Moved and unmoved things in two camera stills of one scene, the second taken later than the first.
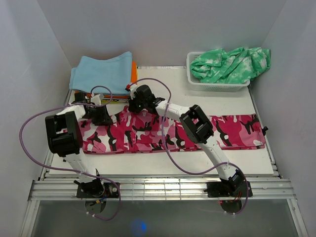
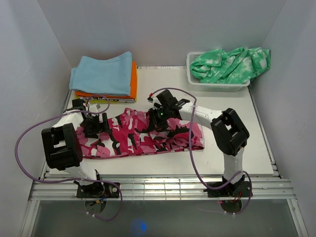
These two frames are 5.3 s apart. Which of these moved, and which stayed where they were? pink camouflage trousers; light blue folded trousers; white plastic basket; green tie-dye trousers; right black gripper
Moved: pink camouflage trousers; right black gripper
Stayed: green tie-dye trousers; light blue folded trousers; white plastic basket
